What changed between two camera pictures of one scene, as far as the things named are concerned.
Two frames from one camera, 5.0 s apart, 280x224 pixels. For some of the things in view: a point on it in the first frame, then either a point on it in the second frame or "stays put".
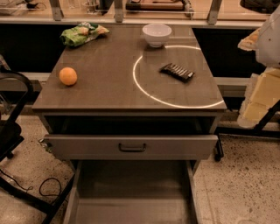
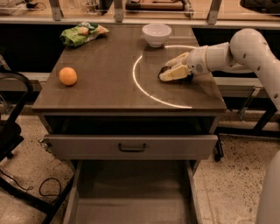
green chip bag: (81, 33) stays put
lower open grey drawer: (132, 192) stays put
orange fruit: (67, 76) stays put
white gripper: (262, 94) to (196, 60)
